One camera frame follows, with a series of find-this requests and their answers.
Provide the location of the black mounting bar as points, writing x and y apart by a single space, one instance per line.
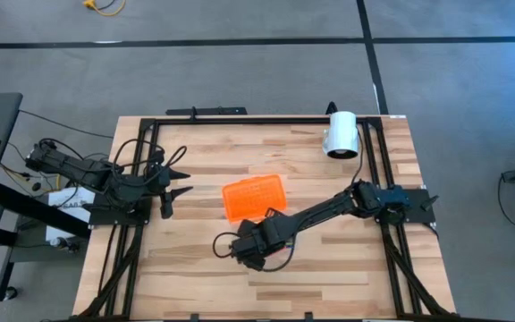
213 111

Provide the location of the black aluminium frame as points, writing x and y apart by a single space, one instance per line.
262 121

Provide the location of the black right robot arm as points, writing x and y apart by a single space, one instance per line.
329 208

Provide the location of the clear box with orange lid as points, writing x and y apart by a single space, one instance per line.
253 197

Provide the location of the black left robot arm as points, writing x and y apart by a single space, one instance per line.
87 172

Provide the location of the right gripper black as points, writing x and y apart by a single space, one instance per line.
262 239

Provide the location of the white box with black print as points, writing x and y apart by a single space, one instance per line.
70 210

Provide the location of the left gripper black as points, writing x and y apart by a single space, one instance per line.
161 179

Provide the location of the white cylindrical lamp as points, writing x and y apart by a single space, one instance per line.
342 132

